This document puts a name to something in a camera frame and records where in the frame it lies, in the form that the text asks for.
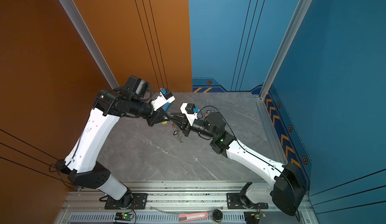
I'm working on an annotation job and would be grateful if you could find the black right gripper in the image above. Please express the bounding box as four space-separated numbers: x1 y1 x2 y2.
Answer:
170 113 218 141

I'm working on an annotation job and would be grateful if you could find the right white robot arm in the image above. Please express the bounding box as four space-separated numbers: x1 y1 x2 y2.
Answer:
170 112 306 216

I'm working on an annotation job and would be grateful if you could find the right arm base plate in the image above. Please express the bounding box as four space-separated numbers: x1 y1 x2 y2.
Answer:
226 193 269 210

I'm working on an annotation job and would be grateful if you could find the keyring with coloured keys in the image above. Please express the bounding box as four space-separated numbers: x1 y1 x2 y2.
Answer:
172 123 184 144

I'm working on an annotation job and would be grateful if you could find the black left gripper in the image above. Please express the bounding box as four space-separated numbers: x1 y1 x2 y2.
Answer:
131 99 173 127

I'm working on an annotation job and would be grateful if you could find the red utility knife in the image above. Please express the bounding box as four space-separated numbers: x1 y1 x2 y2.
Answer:
179 212 209 223

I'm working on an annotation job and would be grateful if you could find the aluminium corner post right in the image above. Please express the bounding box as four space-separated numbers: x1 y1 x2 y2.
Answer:
259 0 313 100

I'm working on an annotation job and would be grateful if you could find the aluminium corner post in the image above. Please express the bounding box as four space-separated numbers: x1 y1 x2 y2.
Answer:
259 0 313 100
59 0 119 88

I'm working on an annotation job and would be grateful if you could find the green circuit board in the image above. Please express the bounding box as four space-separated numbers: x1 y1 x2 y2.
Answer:
244 212 266 224
114 212 136 224

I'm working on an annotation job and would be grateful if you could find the aluminium corner post left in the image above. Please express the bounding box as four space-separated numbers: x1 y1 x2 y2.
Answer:
59 0 119 88

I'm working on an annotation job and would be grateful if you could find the right green circuit board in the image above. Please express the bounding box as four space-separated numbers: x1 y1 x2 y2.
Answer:
244 212 266 224

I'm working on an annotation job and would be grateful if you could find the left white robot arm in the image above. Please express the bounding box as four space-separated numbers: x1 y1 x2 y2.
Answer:
55 76 175 206

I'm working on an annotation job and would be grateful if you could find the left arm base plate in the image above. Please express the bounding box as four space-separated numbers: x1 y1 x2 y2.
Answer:
105 193 148 211

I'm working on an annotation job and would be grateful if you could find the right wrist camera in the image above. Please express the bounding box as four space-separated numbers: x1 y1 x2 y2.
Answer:
180 103 200 126

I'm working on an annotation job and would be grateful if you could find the left green circuit board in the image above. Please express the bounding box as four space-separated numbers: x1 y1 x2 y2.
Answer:
114 212 136 224

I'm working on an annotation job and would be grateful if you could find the black round knob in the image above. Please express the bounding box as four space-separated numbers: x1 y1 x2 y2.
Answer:
212 210 223 223

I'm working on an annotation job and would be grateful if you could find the light blue plastic tube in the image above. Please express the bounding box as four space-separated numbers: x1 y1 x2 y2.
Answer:
162 102 171 111

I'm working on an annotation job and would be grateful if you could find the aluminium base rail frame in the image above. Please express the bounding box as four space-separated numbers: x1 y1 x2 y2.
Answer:
56 181 318 224

